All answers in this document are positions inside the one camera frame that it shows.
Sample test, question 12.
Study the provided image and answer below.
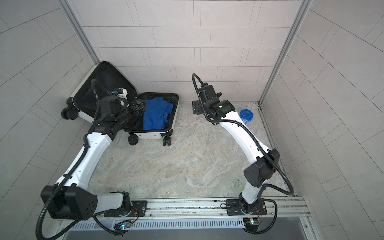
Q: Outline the left circuit board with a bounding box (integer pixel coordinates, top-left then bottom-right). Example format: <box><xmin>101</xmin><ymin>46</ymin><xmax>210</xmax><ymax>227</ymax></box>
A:
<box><xmin>114</xmin><ymin>221</ymin><xmax>132</xmax><ymax>231</ymax></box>

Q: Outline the metal corner post right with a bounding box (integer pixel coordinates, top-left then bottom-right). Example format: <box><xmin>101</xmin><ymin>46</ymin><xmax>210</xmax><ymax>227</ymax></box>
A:
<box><xmin>259</xmin><ymin>0</ymin><xmax>312</xmax><ymax>106</ymax></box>

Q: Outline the metal corner post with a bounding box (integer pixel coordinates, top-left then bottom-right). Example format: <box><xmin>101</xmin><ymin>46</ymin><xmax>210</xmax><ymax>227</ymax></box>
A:
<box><xmin>259</xmin><ymin>0</ymin><xmax>312</xmax><ymax>106</ymax></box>
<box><xmin>57</xmin><ymin>0</ymin><xmax>100</xmax><ymax>65</ymax></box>

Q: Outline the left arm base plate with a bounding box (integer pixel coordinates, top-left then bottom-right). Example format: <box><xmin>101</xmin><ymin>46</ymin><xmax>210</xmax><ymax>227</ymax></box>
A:
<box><xmin>103</xmin><ymin>200</ymin><xmax>148</xmax><ymax>218</ymax></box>

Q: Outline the left black corrugated cable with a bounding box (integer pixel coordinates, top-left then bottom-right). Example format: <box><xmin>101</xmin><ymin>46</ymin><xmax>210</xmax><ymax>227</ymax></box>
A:
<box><xmin>35</xmin><ymin>78</ymin><xmax>127</xmax><ymax>240</ymax></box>

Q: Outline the right circuit board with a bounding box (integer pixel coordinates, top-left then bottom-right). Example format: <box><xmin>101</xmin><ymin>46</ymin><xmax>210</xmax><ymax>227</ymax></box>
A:
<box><xmin>243</xmin><ymin>218</ymin><xmax>260</xmax><ymax>234</ymax></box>

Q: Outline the metal corner post left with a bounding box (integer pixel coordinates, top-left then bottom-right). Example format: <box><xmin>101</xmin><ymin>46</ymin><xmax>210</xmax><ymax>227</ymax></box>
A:
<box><xmin>57</xmin><ymin>0</ymin><xmax>100</xmax><ymax>65</ymax></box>

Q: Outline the white black suitcase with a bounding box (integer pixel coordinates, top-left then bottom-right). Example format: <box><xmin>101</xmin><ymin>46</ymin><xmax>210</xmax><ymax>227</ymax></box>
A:
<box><xmin>61</xmin><ymin>61</ymin><xmax>179</xmax><ymax>146</ymax></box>

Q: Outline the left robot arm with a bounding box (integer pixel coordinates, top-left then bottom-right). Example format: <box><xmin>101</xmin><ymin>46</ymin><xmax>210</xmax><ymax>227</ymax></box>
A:
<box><xmin>41</xmin><ymin>95</ymin><xmax>146</xmax><ymax>221</ymax></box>

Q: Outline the right black corrugated cable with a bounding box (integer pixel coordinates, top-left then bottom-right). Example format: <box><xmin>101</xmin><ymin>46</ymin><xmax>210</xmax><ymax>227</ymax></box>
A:
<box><xmin>191</xmin><ymin>73</ymin><xmax>295</xmax><ymax>235</ymax></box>

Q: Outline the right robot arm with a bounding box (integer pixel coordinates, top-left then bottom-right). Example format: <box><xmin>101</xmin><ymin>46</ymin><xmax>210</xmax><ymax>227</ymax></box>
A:
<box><xmin>193</xmin><ymin>83</ymin><xmax>280</xmax><ymax>214</ymax></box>

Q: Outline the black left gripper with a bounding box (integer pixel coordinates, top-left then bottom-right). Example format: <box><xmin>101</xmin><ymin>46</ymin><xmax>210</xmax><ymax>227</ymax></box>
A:
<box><xmin>113</xmin><ymin>99</ymin><xmax>148</xmax><ymax>127</ymax></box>

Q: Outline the circuit board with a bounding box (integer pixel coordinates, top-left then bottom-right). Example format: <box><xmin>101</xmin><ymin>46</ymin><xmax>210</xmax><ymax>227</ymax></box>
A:
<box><xmin>243</xmin><ymin>218</ymin><xmax>260</xmax><ymax>234</ymax></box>
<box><xmin>114</xmin><ymin>221</ymin><xmax>132</xmax><ymax>231</ymax></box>

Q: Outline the black corrugated cable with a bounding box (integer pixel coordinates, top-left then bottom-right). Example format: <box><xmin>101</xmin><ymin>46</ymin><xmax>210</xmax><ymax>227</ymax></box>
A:
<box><xmin>35</xmin><ymin>78</ymin><xmax>127</xmax><ymax>240</ymax></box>
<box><xmin>191</xmin><ymin>73</ymin><xmax>295</xmax><ymax>235</ymax></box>

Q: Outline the clear container blue lid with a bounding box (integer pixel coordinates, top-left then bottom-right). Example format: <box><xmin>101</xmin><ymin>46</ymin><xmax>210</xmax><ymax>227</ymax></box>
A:
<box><xmin>239</xmin><ymin>109</ymin><xmax>254</xmax><ymax>125</ymax></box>

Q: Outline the aluminium mounting rail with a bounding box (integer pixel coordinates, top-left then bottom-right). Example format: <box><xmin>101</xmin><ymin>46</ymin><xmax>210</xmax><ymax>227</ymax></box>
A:
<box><xmin>98</xmin><ymin>197</ymin><xmax>310</xmax><ymax>220</ymax></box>

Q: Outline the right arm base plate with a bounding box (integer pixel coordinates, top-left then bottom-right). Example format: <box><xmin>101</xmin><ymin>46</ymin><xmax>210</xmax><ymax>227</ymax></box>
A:
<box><xmin>221</xmin><ymin>199</ymin><xmax>268</xmax><ymax>216</ymax></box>

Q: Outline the blue t-shirt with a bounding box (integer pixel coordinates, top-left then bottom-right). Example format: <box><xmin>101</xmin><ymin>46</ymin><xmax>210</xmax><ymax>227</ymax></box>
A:
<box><xmin>143</xmin><ymin>98</ymin><xmax>174</xmax><ymax>131</ymax></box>

